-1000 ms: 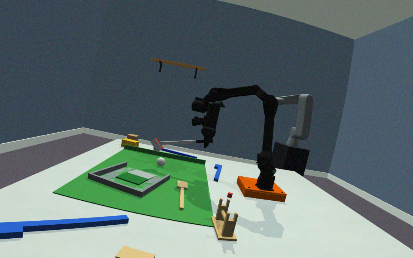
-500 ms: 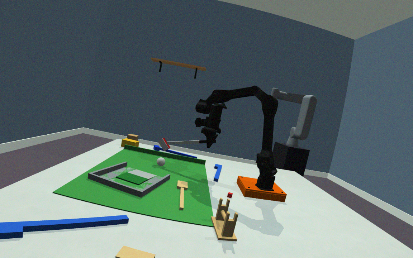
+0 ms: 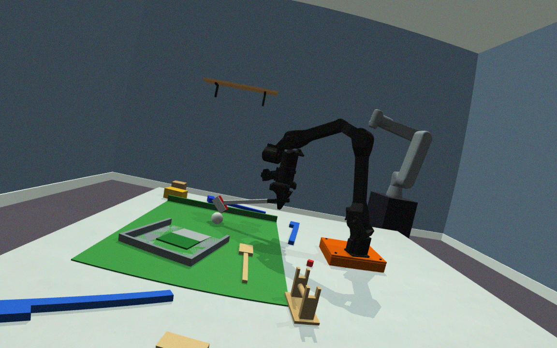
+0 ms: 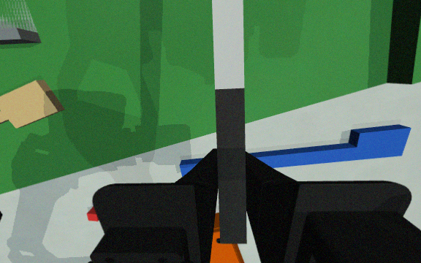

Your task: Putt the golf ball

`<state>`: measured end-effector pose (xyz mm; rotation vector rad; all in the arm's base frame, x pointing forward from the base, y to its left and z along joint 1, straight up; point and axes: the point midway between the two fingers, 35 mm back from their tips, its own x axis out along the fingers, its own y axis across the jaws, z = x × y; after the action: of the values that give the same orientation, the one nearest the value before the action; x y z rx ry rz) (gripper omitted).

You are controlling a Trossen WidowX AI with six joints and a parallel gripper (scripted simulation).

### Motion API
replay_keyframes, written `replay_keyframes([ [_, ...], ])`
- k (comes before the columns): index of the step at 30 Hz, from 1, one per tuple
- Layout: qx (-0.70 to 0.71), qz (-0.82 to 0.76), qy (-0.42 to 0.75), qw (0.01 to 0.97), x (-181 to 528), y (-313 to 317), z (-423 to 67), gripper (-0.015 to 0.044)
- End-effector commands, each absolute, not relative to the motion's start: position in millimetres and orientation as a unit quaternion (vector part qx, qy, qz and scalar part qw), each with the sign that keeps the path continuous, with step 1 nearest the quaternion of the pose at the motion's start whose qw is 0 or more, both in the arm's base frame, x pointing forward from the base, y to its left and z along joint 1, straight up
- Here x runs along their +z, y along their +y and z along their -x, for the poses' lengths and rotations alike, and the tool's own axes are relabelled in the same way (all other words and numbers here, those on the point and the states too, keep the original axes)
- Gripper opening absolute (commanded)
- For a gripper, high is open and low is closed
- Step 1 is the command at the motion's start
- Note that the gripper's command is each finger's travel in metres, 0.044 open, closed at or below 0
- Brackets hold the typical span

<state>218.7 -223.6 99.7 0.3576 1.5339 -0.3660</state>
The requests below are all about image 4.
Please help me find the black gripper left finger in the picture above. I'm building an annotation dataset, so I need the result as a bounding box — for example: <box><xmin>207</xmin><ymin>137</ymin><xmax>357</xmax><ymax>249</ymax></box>
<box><xmin>92</xmin><ymin>148</ymin><xmax>219</xmax><ymax>263</ymax></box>

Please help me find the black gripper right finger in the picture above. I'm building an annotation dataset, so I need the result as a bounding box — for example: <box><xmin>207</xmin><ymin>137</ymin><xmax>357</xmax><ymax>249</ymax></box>
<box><xmin>246</xmin><ymin>152</ymin><xmax>411</xmax><ymax>263</ymax></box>

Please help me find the green rectangular mat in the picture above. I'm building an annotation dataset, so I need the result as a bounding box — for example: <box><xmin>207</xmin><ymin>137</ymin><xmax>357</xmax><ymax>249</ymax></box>
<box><xmin>0</xmin><ymin>0</ymin><xmax>393</xmax><ymax>194</ymax></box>

